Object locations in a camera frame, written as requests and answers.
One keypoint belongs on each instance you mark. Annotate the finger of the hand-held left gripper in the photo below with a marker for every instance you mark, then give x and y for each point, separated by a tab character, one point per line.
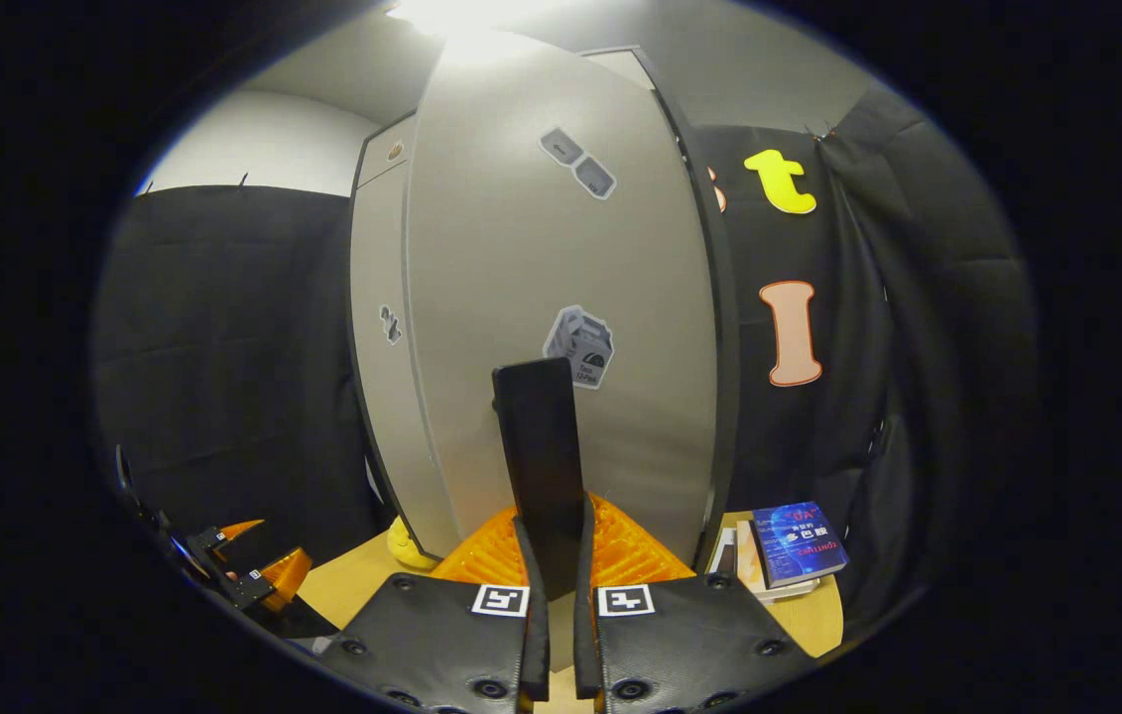
283	575
238	529

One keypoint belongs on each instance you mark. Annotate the grey cabinet door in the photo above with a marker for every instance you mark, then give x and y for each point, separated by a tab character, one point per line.
382	397
501	248

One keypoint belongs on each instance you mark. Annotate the grey double-door shoe cabinet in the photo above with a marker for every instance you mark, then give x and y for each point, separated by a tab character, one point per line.
724	347

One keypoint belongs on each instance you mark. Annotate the beige book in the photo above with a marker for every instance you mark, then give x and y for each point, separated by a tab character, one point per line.
747	560

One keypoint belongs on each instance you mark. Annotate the black backdrop cloth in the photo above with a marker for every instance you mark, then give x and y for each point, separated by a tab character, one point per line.
223	347

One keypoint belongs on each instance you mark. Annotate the large ceiling light panel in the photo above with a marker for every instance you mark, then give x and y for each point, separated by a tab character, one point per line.
461	15

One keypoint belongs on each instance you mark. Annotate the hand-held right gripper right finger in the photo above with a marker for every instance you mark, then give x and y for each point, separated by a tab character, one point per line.
584	635

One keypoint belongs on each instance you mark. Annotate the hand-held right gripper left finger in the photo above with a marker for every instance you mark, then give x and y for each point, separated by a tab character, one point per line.
538	635

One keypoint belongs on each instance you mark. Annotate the blue book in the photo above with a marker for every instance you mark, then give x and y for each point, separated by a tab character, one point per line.
799	545

